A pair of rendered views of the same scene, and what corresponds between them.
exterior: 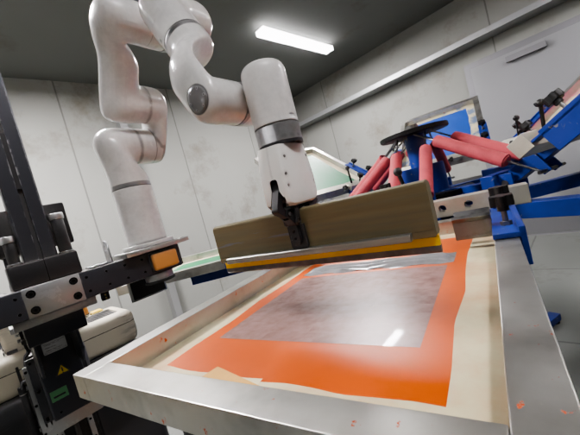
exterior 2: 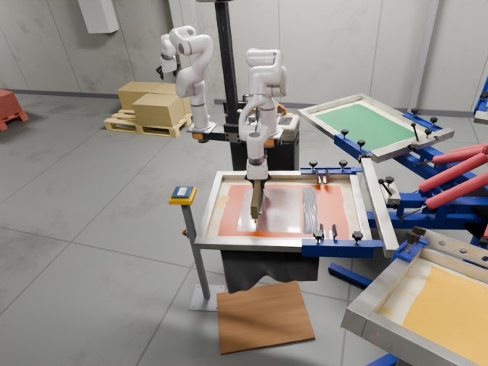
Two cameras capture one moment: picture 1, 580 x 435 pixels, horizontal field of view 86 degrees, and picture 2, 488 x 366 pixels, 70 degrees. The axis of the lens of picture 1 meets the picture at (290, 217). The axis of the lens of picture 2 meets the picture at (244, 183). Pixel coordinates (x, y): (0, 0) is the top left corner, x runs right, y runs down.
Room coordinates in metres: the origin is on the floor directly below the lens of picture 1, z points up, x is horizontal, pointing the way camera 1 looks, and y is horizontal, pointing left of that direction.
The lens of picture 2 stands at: (-0.09, -1.25, 2.11)
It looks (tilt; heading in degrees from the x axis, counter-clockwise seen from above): 36 degrees down; 67
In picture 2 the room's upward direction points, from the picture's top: 6 degrees counter-clockwise
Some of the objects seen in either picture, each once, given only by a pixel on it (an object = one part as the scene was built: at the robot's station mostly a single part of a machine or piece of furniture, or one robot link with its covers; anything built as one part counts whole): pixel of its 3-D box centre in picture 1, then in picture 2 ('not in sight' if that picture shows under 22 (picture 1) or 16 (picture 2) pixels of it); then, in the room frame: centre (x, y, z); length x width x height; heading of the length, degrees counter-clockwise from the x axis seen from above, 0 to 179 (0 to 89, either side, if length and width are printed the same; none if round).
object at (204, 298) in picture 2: not in sight; (196, 252); (0.22, 0.33, 0.48); 0.22 x 0.22 x 0.96; 56
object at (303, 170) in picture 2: not in sight; (327, 174); (0.97, 0.01, 0.98); 0.30 x 0.05 x 0.07; 146
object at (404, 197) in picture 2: not in sight; (401, 200); (1.08, -0.40, 1.02); 0.17 x 0.06 x 0.05; 146
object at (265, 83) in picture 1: (255, 105); (258, 140); (0.55, 0.01, 1.33); 0.15 x 0.10 x 0.11; 53
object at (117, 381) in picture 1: (349, 279); (282, 206); (0.62, -0.08, 0.97); 0.79 x 0.58 x 0.04; 146
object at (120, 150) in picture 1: (126, 159); (269, 94); (0.82, 0.37, 1.37); 0.13 x 0.10 x 0.16; 143
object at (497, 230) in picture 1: (507, 228); (336, 247); (0.66, -0.45, 0.98); 0.30 x 0.05 x 0.07; 146
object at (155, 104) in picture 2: not in sight; (151, 107); (0.69, 3.52, 0.22); 1.17 x 0.80 x 0.44; 135
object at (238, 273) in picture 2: not in sight; (271, 268); (0.46, -0.22, 0.74); 0.46 x 0.04 x 0.42; 146
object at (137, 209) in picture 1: (138, 218); (269, 118); (0.82, 0.39, 1.21); 0.16 x 0.13 x 0.15; 45
